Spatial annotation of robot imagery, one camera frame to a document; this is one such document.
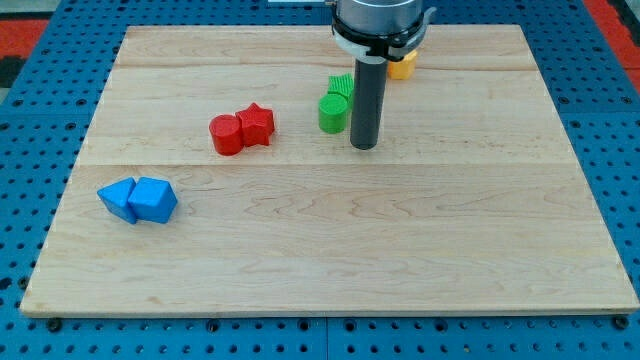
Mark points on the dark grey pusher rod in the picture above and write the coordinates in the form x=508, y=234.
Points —
x=368, y=98

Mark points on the yellow heart block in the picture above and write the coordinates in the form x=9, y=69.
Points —
x=403, y=69

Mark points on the blue cube block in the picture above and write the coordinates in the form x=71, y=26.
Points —
x=153, y=200

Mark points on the green ribbed block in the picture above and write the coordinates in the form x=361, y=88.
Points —
x=342, y=85

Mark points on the green cylinder block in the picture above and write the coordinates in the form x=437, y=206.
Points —
x=332, y=113

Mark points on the red star block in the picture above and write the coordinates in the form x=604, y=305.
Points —
x=257, y=125

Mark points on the red cylinder block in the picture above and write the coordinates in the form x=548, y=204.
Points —
x=226, y=133

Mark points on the wooden board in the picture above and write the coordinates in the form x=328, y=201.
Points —
x=472, y=203

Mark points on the blue triangular block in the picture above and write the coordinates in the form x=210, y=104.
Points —
x=115, y=198

